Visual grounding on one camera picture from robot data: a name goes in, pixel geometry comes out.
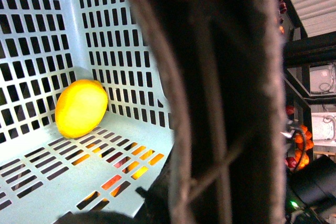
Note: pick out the light blue plastic basket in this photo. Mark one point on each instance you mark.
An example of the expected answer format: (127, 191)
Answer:
(46, 45)

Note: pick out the yellow lemon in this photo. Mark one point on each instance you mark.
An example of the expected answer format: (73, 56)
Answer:
(80, 108)

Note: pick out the brown basket handle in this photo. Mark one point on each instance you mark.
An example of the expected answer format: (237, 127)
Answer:
(220, 63)

